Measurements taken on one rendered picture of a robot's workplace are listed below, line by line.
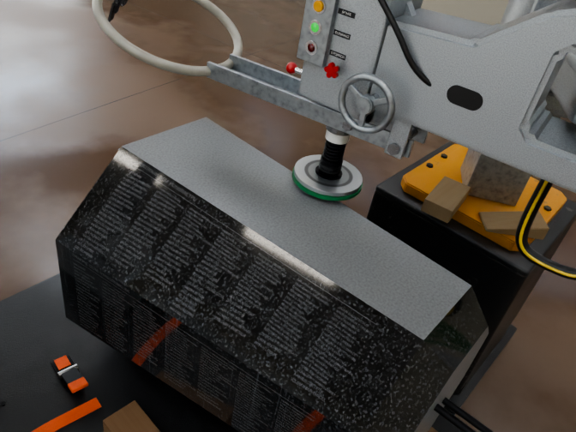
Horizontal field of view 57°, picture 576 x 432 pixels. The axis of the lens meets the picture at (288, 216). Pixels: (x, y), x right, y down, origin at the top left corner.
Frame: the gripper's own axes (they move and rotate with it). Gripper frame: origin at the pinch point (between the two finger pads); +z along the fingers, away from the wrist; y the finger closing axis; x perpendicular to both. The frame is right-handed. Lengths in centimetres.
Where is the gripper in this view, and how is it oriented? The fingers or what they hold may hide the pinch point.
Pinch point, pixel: (105, 8)
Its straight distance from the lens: 201.1
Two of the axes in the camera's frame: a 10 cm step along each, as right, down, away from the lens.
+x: 2.1, -6.3, 7.4
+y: 8.7, 4.7, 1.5
